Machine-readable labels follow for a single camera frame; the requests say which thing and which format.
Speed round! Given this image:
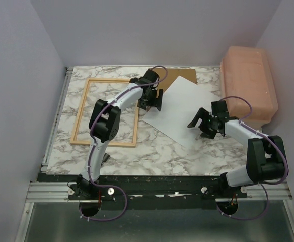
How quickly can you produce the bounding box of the translucent pink plastic box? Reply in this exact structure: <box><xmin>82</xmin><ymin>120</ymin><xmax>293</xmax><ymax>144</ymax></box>
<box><xmin>220</xmin><ymin>46</ymin><xmax>278</xmax><ymax>130</ymax></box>

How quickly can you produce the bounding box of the white photo paper sheet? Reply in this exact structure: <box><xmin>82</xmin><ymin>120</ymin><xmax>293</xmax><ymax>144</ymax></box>
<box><xmin>142</xmin><ymin>76</ymin><xmax>219</xmax><ymax>149</ymax></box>

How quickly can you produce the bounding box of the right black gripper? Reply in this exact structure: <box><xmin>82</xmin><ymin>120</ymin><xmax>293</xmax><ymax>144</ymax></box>
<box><xmin>188</xmin><ymin>108</ymin><xmax>217</xmax><ymax>140</ymax></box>

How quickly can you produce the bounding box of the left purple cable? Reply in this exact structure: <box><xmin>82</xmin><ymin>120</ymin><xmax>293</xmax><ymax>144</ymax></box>
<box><xmin>79</xmin><ymin>65</ymin><xmax>169</xmax><ymax>222</ymax></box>

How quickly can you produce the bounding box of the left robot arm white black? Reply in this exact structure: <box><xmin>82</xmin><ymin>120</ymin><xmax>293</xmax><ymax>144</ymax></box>
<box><xmin>80</xmin><ymin>66</ymin><xmax>165</xmax><ymax>199</ymax></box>

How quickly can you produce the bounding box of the light wooden picture frame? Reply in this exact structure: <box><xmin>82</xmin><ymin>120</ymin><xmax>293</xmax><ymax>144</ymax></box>
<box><xmin>70</xmin><ymin>77</ymin><xmax>139</xmax><ymax>148</ymax></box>

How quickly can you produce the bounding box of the black T-handle tool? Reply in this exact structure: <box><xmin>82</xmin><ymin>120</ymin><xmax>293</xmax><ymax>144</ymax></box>
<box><xmin>102</xmin><ymin>153</ymin><xmax>110</xmax><ymax>164</ymax></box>

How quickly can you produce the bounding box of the aluminium extrusion rail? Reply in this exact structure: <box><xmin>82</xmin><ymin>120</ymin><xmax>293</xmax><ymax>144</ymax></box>
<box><xmin>26</xmin><ymin>182</ymin><xmax>69</xmax><ymax>203</ymax></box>

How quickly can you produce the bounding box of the brown cardboard backing board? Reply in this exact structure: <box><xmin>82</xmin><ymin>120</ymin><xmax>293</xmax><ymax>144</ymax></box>
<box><xmin>153</xmin><ymin>67</ymin><xmax>197</xmax><ymax>92</ymax></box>

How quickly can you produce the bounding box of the black mounting base rail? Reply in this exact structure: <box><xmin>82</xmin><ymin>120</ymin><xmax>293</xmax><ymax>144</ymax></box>
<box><xmin>68</xmin><ymin>175</ymin><xmax>247</xmax><ymax>210</ymax></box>

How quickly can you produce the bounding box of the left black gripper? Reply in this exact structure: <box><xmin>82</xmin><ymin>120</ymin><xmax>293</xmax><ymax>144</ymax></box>
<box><xmin>138</xmin><ymin>88</ymin><xmax>163</xmax><ymax>111</ymax></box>

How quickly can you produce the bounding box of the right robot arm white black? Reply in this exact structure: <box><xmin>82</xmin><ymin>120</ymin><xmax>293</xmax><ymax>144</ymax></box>
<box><xmin>187</xmin><ymin>98</ymin><xmax>289</xmax><ymax>198</ymax></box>

